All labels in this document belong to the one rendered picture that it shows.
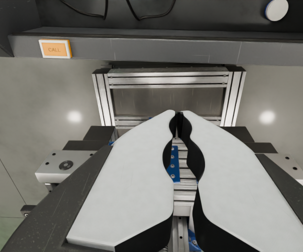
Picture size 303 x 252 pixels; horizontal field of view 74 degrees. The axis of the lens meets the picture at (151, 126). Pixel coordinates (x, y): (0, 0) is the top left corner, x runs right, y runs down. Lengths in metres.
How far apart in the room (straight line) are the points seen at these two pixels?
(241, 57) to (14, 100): 1.68
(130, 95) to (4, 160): 1.50
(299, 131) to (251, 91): 0.53
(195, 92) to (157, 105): 0.24
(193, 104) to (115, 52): 0.91
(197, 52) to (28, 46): 0.31
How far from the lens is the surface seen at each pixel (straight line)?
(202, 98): 1.24
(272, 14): 0.52
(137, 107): 1.27
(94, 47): 0.40
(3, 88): 1.86
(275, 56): 0.43
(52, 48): 0.42
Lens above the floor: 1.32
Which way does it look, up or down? 57 degrees down
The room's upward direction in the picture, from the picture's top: 173 degrees counter-clockwise
